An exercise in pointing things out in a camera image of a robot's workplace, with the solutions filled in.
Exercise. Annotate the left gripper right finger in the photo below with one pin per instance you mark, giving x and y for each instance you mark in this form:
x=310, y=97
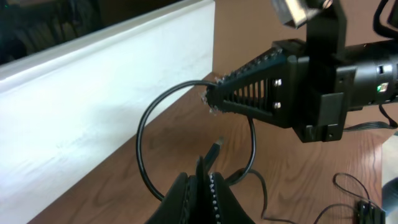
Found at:
x=224, y=207

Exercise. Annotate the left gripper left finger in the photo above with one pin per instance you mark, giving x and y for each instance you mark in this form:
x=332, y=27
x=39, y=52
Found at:
x=179, y=202

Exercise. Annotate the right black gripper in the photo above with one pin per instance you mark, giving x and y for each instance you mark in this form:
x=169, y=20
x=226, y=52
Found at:
x=320, y=90

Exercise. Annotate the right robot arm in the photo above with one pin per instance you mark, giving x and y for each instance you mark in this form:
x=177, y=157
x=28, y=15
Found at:
x=374, y=66

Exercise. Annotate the wooden side board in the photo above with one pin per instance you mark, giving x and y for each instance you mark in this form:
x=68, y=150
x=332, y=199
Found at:
x=246, y=28

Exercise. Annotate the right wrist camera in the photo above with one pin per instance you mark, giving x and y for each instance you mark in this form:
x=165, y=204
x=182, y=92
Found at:
x=296, y=13

